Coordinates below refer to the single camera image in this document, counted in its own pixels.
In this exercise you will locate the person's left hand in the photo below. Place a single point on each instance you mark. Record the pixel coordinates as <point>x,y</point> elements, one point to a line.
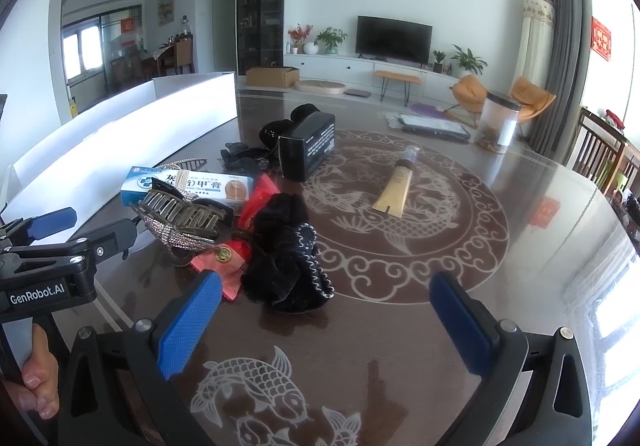
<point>39,376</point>

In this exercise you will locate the black television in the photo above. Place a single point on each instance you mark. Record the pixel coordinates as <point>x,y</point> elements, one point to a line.
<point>394,39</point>

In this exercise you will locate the brown cardboard box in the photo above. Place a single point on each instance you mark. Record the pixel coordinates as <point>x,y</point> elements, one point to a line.
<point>272,76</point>

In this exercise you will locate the black flower hair clip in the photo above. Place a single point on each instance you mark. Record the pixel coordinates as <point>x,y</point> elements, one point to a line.
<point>240,151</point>

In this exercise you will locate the red door sign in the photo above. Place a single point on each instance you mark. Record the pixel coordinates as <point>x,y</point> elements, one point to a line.
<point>128,31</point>

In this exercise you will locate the gold cosmetic tube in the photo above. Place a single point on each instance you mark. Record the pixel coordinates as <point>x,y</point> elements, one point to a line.
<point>395,186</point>

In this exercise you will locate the blue white medicine box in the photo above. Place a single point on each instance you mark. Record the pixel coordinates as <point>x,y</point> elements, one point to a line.
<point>225,188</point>

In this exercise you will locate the pearl hair claw clip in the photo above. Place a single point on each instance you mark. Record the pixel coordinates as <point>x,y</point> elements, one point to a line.
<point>192,160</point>

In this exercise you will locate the dark fish-pattern desktop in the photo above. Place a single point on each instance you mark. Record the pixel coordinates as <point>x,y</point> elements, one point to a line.
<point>400,301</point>

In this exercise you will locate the green potted plant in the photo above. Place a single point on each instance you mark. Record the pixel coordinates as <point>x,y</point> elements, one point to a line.
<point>331,39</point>

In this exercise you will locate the dark glass display cabinet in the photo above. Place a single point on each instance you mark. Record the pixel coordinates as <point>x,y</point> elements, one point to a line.
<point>260,1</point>

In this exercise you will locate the glossy black hair clip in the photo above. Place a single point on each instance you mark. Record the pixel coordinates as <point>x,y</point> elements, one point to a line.
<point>272,131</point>

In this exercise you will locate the flat dark plastic bag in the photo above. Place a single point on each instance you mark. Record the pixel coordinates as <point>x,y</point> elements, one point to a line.
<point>430,126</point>

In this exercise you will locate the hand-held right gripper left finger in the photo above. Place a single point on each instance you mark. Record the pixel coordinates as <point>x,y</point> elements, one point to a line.
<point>190,321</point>

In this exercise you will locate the framed wall painting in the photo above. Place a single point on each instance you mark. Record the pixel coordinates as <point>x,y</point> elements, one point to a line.
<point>166,6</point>

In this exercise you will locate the large leafy potted plant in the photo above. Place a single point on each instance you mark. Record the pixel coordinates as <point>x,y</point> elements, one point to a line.
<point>467,60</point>

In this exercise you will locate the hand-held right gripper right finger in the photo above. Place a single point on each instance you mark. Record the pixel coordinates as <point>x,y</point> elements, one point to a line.
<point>462,326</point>

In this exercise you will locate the silver rhinestone hair clip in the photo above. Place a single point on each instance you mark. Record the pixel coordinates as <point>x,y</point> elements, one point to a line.
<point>175,237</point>

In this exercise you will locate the bronze metal hair claw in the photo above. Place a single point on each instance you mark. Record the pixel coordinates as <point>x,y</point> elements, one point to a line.
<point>185,216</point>

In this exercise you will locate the orange lounge chair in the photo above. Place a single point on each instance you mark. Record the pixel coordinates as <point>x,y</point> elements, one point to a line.
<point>467,91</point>
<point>532,99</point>

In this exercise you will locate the black velvet hair accessory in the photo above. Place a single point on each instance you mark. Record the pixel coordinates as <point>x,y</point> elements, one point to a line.
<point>305,110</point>

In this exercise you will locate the red window decoration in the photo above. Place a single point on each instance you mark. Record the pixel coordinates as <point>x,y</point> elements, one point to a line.
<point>601,39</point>

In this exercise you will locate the black bead-trimmed scrunchie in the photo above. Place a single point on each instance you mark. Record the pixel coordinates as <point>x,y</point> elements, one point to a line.
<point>285,251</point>

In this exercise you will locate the black printed carton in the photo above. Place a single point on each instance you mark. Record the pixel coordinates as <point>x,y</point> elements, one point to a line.
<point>305,146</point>

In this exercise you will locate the small potted plant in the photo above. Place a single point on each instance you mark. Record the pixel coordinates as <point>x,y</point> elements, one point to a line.
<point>438,59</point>

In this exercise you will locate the red flowers in vase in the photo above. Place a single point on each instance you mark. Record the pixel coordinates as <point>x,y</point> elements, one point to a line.
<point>300,34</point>

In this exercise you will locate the white television cabinet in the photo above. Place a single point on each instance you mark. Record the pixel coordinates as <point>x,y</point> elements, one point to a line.
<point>345,69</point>

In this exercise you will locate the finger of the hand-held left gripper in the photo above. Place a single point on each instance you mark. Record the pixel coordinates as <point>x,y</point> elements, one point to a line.
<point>105,241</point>
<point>50,222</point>

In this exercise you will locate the grey curtain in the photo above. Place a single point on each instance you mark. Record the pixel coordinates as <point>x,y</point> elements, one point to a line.
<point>562,51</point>

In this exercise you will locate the wooden dining chair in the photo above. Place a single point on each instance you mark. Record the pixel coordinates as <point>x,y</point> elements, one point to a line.
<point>184,56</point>

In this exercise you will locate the cream covered floor unit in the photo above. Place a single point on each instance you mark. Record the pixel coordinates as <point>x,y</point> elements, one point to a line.
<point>535,36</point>

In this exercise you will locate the orange bench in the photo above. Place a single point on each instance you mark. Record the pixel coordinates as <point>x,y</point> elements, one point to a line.
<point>397,75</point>

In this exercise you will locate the red charm pouch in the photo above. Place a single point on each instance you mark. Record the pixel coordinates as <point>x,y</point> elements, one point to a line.
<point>262,196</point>

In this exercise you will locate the round beige floor mat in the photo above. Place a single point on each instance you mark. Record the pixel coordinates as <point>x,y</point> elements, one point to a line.
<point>320,87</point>

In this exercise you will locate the clear plastic jar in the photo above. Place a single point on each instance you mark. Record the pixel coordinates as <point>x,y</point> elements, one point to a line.
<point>492,126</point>

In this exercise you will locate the red paper square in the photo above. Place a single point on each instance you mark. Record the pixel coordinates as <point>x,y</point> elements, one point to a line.
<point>543,213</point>

